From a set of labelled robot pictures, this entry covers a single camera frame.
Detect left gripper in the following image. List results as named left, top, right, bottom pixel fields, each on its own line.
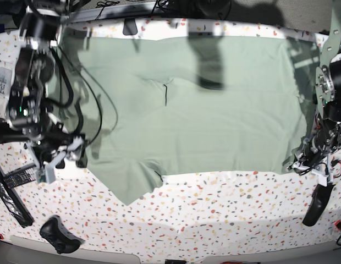
left=286, top=134, right=334, bottom=184

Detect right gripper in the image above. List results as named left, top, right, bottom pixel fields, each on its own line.
left=27, top=121, right=87, bottom=183

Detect green T-shirt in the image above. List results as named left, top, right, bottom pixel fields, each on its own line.
left=61, top=35, right=318, bottom=205

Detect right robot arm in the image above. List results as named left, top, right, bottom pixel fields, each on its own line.
left=0, top=1, right=87, bottom=184

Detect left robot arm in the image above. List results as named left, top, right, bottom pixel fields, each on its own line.
left=67, top=1, right=341, bottom=180

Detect black remote control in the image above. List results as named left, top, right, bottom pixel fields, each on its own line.
left=4, top=163, right=36, bottom=189

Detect black game controller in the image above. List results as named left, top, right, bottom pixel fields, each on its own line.
left=39, top=216, right=82, bottom=254

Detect long black bar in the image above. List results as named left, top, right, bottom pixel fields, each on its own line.
left=0, top=167, right=34, bottom=228

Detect terrazzo pattern table cloth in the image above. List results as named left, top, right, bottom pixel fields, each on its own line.
left=0, top=16, right=341, bottom=261

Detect clear plastic parts box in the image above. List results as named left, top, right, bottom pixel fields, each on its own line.
left=0, top=60, right=14, bottom=119

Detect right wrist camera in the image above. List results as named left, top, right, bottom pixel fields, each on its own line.
left=35, top=168, right=46, bottom=183

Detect red and black wires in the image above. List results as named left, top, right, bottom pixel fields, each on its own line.
left=331, top=156, right=341, bottom=177

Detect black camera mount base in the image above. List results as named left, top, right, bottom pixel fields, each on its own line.
left=123, top=18, right=138, bottom=36

